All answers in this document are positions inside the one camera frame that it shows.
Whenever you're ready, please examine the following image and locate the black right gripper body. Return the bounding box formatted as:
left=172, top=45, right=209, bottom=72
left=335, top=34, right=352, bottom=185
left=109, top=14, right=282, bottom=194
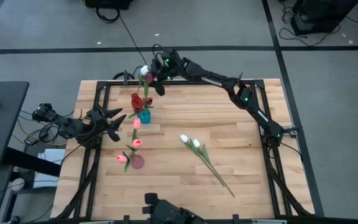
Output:
left=155, top=49, right=186, bottom=82

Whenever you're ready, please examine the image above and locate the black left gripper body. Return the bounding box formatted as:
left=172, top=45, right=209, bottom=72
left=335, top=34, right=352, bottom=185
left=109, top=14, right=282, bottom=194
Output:
left=87, top=104, right=110, bottom=138

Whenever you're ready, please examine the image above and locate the white artificial tulip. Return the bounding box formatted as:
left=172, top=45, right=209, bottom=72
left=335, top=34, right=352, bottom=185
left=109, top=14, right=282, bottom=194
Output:
left=134, top=65, right=150, bottom=97
left=179, top=134, right=226, bottom=187
left=192, top=139, right=236, bottom=198

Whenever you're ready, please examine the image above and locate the pink artificial tulip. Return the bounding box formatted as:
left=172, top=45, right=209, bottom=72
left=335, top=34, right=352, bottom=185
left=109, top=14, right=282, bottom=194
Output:
left=131, top=117, right=142, bottom=156
left=116, top=151, right=135, bottom=173
left=126, top=139, right=144, bottom=158

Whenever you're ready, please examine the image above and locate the red glass vase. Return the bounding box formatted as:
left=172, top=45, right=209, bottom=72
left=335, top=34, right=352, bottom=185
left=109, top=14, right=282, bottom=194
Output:
left=131, top=92, right=145, bottom=110

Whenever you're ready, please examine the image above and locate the teal glass vase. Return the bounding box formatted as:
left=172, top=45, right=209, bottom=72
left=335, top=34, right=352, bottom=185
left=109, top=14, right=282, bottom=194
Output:
left=137, top=108, right=152, bottom=124

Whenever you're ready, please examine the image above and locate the purple ribbed glass vase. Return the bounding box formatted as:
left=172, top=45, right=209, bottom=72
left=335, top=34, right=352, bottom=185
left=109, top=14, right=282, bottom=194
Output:
left=130, top=154, right=145, bottom=170

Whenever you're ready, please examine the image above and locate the white box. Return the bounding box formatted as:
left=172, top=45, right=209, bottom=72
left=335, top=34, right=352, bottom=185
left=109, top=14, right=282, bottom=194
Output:
left=32, top=148, right=67, bottom=190

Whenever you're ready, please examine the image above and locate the black power adapter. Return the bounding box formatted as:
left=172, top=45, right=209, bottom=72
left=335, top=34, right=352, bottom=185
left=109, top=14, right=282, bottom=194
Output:
left=23, top=129, right=49, bottom=146

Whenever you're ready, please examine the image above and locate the black floor box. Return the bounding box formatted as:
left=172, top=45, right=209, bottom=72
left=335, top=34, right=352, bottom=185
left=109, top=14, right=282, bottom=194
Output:
left=83, top=0, right=134, bottom=10

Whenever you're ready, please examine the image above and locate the black desk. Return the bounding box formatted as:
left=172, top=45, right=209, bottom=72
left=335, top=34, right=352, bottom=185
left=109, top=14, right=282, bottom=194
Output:
left=0, top=81, right=30, bottom=169

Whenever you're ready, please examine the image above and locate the white round object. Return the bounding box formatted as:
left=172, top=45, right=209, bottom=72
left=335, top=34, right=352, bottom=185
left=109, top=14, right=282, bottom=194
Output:
left=9, top=177, right=26, bottom=191

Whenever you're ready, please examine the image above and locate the black computer case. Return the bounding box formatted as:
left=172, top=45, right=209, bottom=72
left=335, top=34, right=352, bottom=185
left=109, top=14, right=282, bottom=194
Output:
left=290, top=0, right=358, bottom=35

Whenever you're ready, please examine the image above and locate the black aluminium table frame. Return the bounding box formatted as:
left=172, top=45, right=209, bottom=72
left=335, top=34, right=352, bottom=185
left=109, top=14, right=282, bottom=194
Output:
left=54, top=79, right=323, bottom=224

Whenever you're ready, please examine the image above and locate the black cable loop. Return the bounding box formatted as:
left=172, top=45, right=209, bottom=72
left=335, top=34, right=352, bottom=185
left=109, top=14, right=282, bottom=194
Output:
left=112, top=71, right=135, bottom=81

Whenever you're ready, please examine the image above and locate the long black floor cable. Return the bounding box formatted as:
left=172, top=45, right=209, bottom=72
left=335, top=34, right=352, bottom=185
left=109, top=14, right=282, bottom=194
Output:
left=118, top=15, right=150, bottom=68

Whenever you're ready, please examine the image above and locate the coiled black floor cable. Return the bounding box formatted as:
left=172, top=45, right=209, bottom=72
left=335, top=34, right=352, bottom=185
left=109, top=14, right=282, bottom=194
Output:
left=96, top=6, right=121, bottom=24

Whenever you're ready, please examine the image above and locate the yellow cable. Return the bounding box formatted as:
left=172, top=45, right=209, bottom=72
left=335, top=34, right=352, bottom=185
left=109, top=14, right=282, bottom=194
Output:
left=16, top=118, right=68, bottom=147

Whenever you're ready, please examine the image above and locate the black computer cable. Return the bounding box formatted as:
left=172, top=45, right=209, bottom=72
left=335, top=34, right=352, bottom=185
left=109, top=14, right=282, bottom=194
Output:
left=278, top=1, right=343, bottom=47

